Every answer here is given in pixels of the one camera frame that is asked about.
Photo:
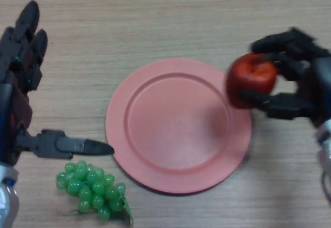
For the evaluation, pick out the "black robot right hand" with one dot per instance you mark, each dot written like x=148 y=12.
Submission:
x=318 y=70

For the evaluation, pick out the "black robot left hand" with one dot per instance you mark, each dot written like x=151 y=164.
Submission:
x=15 y=104

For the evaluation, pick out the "red apple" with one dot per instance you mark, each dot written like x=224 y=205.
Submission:
x=250 y=75

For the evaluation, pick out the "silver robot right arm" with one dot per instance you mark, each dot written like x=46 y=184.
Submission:
x=326 y=145

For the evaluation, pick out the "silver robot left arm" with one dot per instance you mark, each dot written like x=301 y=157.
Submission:
x=7 y=197

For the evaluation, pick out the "pink round plate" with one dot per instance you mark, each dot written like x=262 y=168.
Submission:
x=175 y=127

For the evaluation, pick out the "green grape bunch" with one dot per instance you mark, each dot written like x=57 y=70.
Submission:
x=90 y=189

